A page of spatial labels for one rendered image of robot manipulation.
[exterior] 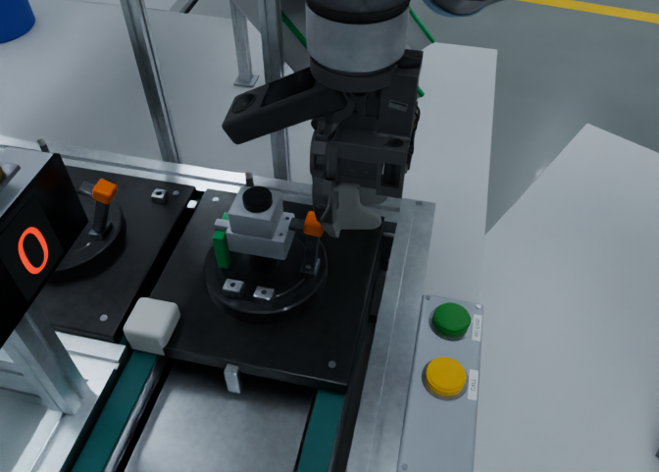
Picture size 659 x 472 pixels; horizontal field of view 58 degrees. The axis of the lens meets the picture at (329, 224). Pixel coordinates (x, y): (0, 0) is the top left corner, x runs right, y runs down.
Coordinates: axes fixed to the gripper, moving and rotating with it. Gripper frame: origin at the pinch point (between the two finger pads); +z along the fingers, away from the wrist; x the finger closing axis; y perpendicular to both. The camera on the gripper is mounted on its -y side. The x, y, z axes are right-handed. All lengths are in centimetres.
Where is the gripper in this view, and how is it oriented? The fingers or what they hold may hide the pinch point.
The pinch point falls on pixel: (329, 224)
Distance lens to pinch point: 60.7
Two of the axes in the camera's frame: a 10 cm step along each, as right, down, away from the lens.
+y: 9.7, 1.6, -1.5
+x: 2.2, -7.1, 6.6
